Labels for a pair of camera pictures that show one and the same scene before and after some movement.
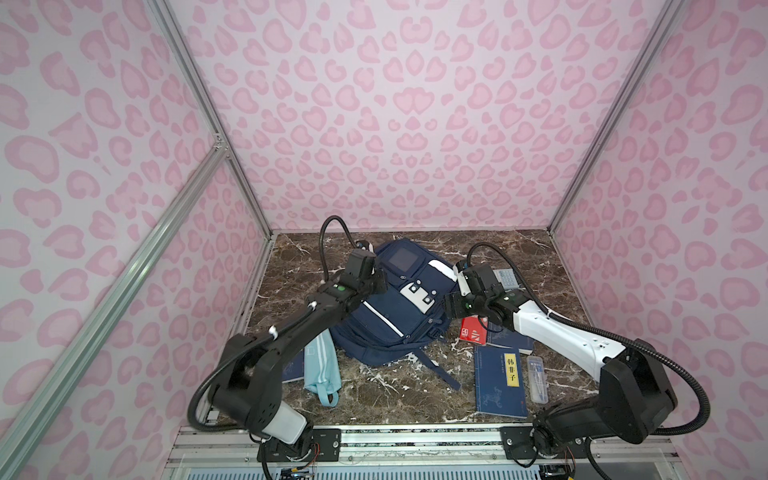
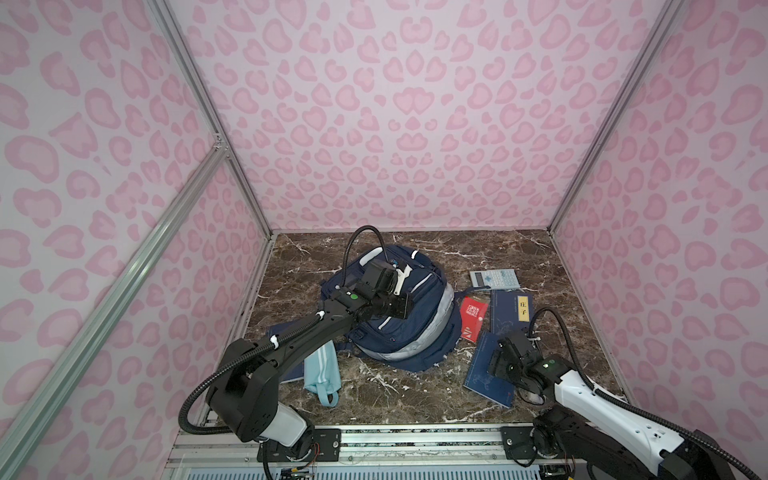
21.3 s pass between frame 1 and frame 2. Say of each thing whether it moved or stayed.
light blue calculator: stayed
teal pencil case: stayed
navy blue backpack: moved
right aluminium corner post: stayed
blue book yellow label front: moved
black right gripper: moved
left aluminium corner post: stayed
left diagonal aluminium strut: stayed
